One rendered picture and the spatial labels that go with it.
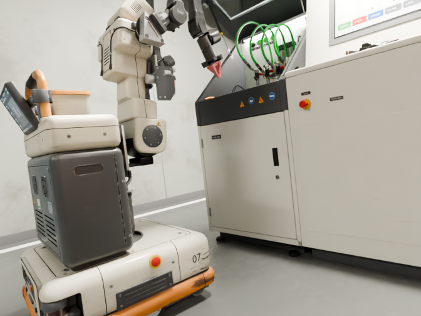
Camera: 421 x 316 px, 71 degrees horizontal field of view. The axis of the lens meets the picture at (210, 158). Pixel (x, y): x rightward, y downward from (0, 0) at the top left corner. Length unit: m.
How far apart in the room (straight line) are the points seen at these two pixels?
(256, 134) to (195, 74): 2.46
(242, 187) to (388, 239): 0.80
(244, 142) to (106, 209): 0.94
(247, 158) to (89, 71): 2.16
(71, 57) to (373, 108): 2.79
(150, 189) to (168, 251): 2.33
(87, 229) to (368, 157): 1.16
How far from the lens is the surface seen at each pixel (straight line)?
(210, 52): 1.51
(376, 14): 1.79
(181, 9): 1.46
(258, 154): 1.72
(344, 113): 1.48
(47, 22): 3.48
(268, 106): 1.67
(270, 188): 1.71
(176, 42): 4.04
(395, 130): 1.42
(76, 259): 1.14
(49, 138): 1.10
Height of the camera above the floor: 0.66
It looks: 3 degrees down
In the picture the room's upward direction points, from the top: 7 degrees counter-clockwise
